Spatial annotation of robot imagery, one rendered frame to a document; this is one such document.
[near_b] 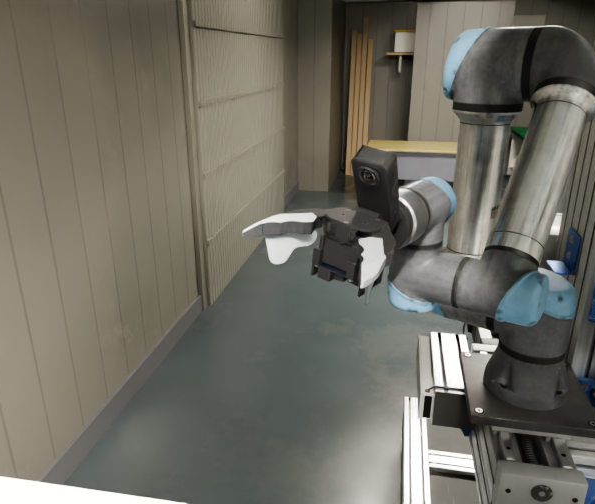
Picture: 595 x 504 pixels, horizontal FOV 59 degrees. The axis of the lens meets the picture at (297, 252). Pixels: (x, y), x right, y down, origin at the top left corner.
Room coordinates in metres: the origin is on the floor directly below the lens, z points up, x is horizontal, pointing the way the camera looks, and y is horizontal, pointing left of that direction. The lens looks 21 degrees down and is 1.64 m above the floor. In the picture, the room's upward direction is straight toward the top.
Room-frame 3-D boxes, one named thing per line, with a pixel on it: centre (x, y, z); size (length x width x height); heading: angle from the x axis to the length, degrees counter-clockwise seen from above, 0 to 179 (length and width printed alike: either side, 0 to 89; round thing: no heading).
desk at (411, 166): (6.14, -1.45, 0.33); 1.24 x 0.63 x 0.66; 79
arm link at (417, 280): (0.72, -0.19, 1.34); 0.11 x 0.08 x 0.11; 53
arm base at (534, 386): (0.86, -0.44, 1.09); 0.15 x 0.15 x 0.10
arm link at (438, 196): (0.73, -0.18, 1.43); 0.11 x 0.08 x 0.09; 143
